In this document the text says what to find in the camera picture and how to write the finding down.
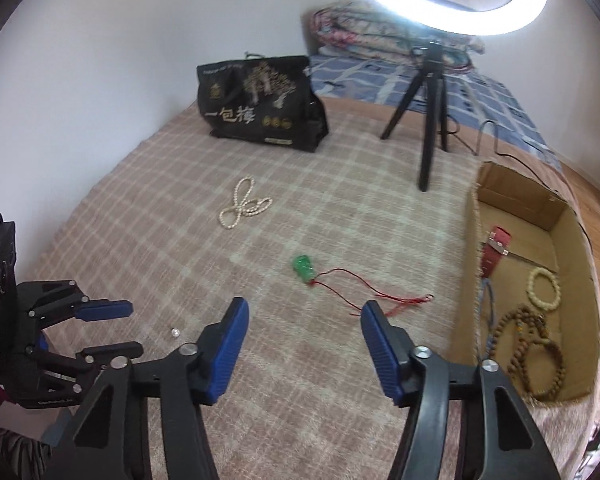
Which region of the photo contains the floral folded quilt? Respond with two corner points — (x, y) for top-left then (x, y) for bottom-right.
(310, 2), (486, 58)

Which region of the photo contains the blue patterned bedsheet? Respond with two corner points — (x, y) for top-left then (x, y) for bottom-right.
(307, 55), (563, 171)

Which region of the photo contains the black tripod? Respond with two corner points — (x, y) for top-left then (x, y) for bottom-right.
(380, 42), (463, 192)

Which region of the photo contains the person's striped clothing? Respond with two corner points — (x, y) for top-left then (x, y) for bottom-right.
(0, 427), (56, 480)

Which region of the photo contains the black printed bag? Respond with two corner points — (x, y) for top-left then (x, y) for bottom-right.
(196, 52), (329, 153)

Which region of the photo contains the cardboard box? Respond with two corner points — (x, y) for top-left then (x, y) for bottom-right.
(450, 161), (600, 403)

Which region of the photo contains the brown wooden bead necklace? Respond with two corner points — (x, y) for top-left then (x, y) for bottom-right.
(495, 305), (566, 402)

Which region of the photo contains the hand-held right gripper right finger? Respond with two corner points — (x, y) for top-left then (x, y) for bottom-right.
(360, 300), (563, 480)

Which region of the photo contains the cream bead bracelet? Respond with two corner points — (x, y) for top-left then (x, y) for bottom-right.
(527, 267), (562, 312)

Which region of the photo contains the black power cable with switch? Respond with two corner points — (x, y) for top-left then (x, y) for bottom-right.
(450, 120), (600, 261)

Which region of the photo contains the green pendant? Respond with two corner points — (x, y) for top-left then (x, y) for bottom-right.
(291, 255), (435, 318)

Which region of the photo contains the red strap watch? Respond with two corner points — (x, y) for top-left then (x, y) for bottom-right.
(480, 227), (512, 278)

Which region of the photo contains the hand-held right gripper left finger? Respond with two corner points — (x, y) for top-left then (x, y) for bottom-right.
(45, 296), (250, 480)

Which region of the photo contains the white pearl necklace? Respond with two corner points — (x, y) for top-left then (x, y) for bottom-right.
(217, 176), (273, 232)

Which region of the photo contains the dark cord bracelet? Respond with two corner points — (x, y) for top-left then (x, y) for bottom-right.
(477, 277), (498, 361)

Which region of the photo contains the pink checked blanket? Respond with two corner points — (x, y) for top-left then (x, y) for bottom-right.
(22, 95), (600, 480)

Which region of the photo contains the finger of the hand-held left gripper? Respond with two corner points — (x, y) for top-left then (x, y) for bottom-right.
(75, 298), (134, 322)
(77, 341), (144, 368)

